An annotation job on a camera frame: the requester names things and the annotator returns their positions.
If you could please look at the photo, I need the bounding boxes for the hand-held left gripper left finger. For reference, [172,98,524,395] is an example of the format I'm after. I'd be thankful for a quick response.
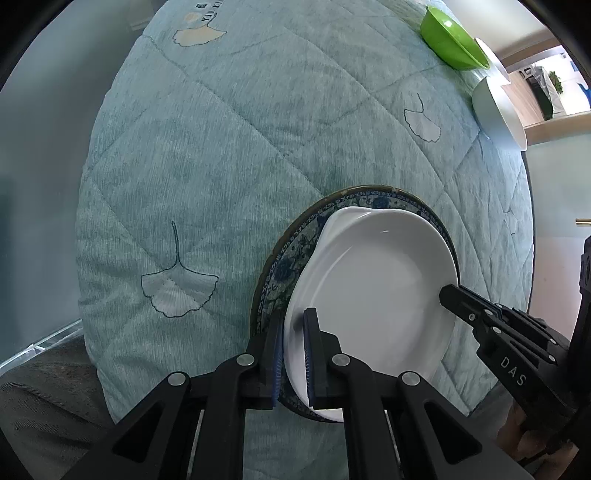
[60,309,284,480]

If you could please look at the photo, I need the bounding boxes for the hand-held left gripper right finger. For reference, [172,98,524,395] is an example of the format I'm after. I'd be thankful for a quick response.
[302,307,532,480]

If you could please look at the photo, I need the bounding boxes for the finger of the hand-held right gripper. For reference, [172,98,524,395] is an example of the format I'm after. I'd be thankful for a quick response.
[438,285,555,365]
[494,305,572,359]

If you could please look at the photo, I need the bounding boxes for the white plate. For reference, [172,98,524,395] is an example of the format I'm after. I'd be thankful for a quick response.
[284,206,460,423]

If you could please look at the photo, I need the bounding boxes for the blue patterned plate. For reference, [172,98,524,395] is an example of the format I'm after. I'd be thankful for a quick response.
[249,185,458,423]

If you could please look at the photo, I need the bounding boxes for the large white bowl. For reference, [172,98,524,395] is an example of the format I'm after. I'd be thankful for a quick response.
[471,76,528,151]

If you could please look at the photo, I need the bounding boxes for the small white bowl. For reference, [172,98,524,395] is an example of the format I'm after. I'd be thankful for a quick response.
[475,38,512,86]

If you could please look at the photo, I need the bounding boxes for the green bowl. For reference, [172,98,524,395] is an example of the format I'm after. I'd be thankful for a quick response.
[420,6,490,71]

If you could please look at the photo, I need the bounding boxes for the person's right hand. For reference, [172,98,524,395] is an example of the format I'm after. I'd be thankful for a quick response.
[498,402,579,468]

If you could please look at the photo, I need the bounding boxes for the teal quilted leaf-print blanket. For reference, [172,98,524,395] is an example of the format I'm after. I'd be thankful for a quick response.
[74,0,536,480]

